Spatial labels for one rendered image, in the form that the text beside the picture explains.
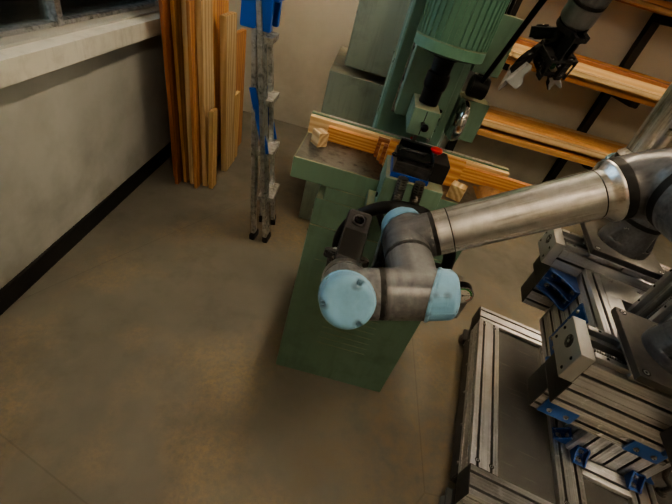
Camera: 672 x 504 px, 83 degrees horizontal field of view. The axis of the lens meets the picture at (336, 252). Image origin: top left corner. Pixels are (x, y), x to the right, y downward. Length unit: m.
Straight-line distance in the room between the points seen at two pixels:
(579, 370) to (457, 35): 0.80
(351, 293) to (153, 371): 1.20
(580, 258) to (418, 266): 0.98
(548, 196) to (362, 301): 0.32
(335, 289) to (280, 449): 1.03
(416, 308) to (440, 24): 0.68
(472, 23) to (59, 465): 1.59
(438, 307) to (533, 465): 1.08
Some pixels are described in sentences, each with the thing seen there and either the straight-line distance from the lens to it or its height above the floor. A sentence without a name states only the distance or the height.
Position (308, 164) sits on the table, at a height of 0.89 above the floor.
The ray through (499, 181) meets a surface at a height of 0.93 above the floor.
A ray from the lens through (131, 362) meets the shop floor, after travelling 1.63.
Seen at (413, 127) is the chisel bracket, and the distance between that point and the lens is 1.07.
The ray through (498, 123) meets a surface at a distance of 3.22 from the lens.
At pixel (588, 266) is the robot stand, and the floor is 0.74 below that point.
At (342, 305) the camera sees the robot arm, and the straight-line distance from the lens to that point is 0.49.
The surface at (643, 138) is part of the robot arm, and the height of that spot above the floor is 1.12.
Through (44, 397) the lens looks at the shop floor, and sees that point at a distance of 1.62.
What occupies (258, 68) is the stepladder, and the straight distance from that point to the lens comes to 1.75.
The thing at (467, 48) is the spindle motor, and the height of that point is 1.23.
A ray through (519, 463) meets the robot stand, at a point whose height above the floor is 0.21.
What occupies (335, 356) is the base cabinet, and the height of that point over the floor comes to 0.15.
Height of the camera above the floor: 1.33
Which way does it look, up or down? 38 degrees down
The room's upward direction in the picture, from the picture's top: 17 degrees clockwise
